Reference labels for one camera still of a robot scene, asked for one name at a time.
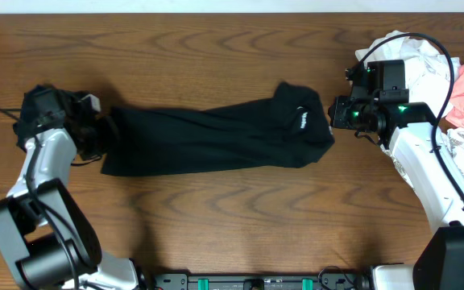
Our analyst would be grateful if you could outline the black polo shirt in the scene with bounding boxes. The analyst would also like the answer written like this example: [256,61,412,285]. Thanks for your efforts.
[101,81,334,177]

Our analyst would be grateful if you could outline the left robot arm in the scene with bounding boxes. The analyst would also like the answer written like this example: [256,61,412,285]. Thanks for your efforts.
[0,85,148,289]

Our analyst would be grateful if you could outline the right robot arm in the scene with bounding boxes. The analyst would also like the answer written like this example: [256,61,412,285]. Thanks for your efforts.
[328,60,464,289]

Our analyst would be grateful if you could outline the white crumpled garment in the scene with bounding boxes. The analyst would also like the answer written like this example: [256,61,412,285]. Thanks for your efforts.
[355,36,452,115]

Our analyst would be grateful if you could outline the folded black garment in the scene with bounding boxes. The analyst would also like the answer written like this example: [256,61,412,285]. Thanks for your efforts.
[12,84,92,152]

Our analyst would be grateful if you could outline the black mounting rail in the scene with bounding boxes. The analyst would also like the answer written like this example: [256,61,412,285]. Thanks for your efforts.
[148,266,375,290]

